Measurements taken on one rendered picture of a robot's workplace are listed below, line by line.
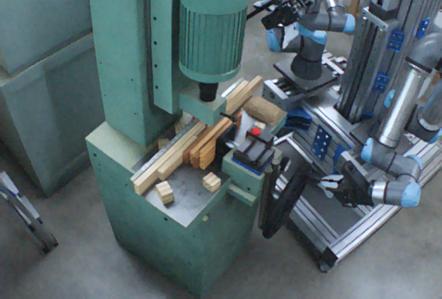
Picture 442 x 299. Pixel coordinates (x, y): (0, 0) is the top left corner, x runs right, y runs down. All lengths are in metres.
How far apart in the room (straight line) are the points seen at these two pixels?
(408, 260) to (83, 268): 1.84
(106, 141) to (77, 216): 0.88
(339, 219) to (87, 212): 1.39
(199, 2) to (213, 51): 0.15
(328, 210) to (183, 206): 1.09
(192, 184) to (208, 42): 0.45
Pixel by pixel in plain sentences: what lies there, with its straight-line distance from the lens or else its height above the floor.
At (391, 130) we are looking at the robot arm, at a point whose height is 1.13.
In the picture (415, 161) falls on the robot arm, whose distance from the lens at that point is 1.29.
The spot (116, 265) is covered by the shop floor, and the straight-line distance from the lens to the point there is 2.10.
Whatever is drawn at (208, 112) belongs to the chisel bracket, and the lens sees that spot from 1.22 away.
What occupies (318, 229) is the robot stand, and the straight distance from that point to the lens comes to 2.01.
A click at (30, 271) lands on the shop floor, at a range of 2.21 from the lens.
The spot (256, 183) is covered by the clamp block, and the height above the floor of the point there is 0.94.
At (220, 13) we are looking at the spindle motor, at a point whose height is 1.42.
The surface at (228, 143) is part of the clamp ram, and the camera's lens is 1.26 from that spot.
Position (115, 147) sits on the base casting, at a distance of 1.48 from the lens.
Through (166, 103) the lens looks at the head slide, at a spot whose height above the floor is 1.04.
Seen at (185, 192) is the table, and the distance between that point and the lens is 1.21.
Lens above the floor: 1.89
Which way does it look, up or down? 46 degrees down
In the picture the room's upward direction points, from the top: 5 degrees clockwise
